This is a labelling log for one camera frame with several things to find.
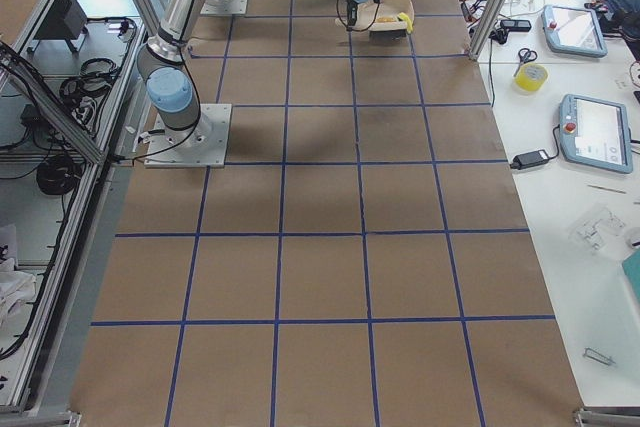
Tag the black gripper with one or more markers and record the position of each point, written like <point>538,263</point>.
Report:
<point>351,9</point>

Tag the beige hand brush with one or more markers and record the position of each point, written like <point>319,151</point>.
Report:
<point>377,31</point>

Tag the brown potato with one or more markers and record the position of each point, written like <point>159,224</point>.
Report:
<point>386,19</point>

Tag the yellow green sponge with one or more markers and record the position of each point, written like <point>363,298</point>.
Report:
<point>407,21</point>

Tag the black scissors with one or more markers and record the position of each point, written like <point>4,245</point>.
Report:
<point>526,55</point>

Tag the yellow tape roll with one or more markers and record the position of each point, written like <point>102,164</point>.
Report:
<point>530,77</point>

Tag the blue teach pendant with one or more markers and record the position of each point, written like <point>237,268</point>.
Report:
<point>574,31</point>
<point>595,133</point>

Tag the black power adapter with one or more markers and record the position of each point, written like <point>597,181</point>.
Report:
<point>529,160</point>

